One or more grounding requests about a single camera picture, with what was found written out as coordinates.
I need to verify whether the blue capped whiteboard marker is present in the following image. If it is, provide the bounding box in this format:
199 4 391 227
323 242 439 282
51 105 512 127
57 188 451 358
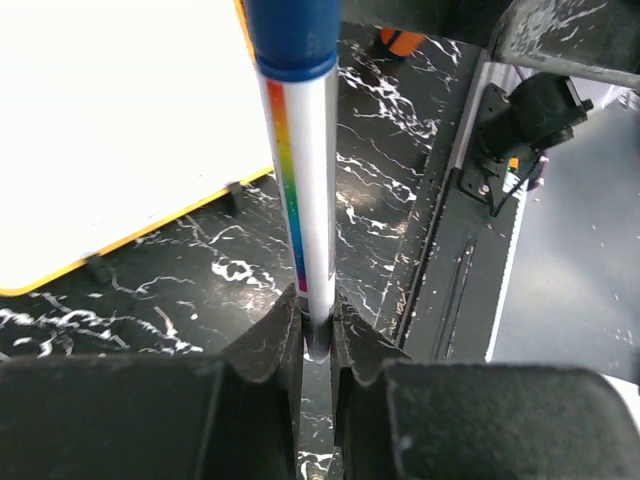
242 1 341 362

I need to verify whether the yellow framed whiteboard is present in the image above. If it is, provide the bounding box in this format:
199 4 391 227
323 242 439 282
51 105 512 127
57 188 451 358
1 1 272 296

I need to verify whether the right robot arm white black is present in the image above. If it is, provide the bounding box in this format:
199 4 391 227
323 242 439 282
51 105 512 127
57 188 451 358
478 1 639 158

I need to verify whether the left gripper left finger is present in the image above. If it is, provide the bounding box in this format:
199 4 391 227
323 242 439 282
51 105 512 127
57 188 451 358
1 287 303 479

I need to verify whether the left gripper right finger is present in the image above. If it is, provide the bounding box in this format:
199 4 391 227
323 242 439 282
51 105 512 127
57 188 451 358
331 293 639 479

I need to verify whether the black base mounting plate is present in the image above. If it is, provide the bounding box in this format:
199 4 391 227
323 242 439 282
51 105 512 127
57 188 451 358
397 53 520 362

